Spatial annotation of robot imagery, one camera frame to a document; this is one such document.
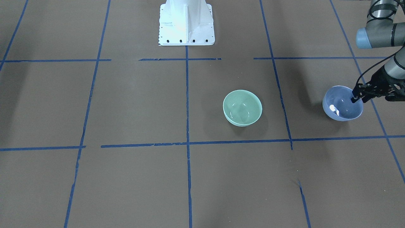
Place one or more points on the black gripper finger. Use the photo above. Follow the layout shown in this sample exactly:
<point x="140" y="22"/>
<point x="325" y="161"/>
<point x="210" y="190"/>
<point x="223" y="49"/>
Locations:
<point x="356" y="96"/>
<point x="358" y="90"/>

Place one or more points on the blue bowl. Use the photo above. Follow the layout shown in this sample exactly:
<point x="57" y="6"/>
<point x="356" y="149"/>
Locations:
<point x="337" y="104"/>

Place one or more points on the green bowl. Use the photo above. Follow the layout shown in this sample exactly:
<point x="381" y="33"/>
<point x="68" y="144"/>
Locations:
<point x="242" y="108"/>

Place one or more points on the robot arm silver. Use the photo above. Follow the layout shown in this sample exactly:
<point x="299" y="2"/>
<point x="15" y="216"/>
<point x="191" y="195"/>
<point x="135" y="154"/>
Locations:
<point x="380" y="32"/>

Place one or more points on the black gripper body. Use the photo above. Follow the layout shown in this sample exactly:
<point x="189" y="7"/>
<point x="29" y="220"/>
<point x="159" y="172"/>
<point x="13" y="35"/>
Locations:
<point x="378" y="79"/>

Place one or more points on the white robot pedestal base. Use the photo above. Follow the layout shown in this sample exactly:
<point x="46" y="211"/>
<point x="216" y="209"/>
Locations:
<point x="186" y="22"/>

